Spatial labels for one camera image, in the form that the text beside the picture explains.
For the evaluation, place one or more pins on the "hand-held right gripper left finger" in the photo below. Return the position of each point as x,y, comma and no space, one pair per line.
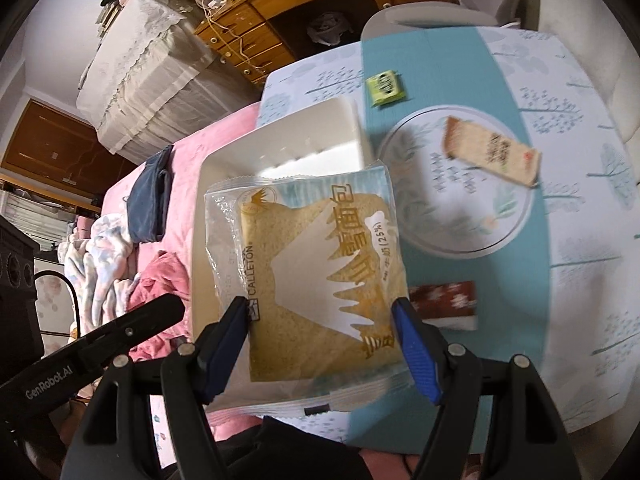
225,355

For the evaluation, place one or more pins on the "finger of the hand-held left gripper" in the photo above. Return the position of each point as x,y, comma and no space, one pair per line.
135,321

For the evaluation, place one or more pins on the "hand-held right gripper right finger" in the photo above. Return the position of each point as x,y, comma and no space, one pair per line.
420,355

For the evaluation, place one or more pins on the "clear toast bread packet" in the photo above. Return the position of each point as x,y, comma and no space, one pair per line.
310,270

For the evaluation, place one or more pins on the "white plastic bin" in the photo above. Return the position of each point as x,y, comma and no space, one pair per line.
300,135

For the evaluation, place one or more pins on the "pink fleece robe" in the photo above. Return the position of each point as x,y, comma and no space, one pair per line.
160,280

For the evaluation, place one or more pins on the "dark red snack packet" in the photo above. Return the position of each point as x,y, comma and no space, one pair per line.
445,297

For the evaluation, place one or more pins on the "white floral blanket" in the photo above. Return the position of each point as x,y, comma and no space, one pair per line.
100,260

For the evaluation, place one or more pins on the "black speaker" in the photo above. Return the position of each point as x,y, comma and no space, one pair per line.
15,270

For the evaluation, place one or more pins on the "navy folded pants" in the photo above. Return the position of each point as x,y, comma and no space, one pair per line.
147,195

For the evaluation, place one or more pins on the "pink blanket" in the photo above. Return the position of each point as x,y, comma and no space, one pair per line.
185,135

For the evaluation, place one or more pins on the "brown wooden door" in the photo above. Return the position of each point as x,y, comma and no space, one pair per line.
45,150

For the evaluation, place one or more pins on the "beige wafer packet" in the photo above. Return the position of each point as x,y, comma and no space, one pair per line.
490,152

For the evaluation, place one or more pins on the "white lace covered furniture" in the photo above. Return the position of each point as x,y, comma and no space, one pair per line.
150,70

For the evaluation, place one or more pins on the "small green packet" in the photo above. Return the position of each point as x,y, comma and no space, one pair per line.
385,87

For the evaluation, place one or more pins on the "wooden desk with drawers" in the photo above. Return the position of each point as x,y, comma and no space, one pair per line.
260,15

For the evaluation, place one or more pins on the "dark bag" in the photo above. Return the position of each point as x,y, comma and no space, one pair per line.
326,29

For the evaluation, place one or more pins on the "grey chair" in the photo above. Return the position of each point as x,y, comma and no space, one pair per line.
410,15

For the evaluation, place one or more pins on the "white floral cloth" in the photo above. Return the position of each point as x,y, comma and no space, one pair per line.
575,0

